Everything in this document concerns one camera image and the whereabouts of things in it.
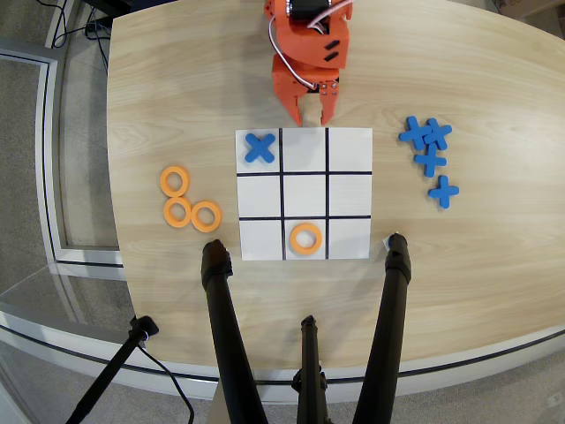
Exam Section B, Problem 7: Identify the grey metal glass frame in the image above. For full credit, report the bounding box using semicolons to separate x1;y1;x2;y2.
0;37;125;270

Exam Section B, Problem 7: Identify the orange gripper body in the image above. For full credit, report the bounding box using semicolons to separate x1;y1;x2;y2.
271;54;343;99

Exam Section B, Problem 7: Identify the short black tripod leg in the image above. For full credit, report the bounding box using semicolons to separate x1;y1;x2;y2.
290;314;330;424

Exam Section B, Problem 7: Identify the thin black stand pole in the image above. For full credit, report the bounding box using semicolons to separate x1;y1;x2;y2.
64;314;160;424

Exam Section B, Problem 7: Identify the black floor cable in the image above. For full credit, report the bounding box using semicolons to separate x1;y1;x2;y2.
136;342;196;424

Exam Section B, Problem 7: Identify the blue foam cross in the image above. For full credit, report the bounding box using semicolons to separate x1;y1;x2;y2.
423;117;454;151
413;145;448;178
244;132;277;163
399;115;432;151
427;174;461;209

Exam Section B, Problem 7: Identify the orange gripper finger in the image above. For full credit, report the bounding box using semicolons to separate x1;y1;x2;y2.
282;89;305;125
318;79;342;127

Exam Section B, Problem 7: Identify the orange foam ring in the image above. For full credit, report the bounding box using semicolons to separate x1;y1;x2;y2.
190;201;223;234
159;165;192;199
162;196;194;229
290;222;324;256

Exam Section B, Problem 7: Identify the white tic-tac-toe grid sheet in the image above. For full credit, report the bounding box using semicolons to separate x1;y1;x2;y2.
234;126;374;261

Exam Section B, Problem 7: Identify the black cable bundle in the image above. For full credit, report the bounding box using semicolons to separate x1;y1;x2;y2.
43;0;112;79

